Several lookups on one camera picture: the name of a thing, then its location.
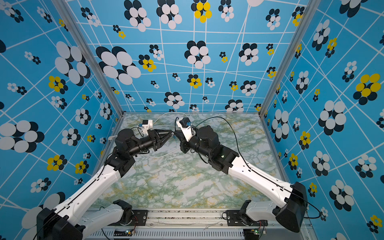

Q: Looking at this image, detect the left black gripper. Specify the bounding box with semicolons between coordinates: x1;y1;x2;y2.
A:
128;128;172;158

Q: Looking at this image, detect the black usb cable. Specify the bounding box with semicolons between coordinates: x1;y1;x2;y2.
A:
173;116;250;165

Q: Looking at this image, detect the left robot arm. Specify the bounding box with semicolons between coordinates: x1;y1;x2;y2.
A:
34;129;174;240

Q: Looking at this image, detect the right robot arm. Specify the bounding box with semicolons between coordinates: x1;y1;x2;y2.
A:
175;121;308;233

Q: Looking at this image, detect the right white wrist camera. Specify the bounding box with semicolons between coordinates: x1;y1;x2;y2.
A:
176;117;196;142

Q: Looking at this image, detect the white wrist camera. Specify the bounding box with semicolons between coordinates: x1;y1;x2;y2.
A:
139;120;154;130
176;117;196;142

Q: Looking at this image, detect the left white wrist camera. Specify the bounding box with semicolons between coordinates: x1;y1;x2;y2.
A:
139;120;154;130

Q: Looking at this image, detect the white power strip cord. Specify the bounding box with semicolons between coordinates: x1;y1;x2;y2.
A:
107;111;190;158

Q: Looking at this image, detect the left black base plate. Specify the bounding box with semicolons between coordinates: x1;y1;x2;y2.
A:
109;210;149;227

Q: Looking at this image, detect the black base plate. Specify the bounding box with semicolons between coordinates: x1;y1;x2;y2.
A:
222;210;269;228
109;210;149;227

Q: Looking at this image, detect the aluminium front rail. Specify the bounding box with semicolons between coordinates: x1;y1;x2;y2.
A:
86;209;318;240

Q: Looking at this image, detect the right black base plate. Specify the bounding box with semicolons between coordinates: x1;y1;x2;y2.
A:
222;210;269;228

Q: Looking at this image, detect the left corner aluminium post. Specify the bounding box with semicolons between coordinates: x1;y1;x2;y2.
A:
52;1;124;118

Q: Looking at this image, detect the corner aluminium post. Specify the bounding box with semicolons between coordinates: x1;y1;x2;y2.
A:
260;0;321;117
52;1;124;118

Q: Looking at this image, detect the right corner aluminium post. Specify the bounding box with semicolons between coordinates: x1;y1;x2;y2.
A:
260;0;321;117

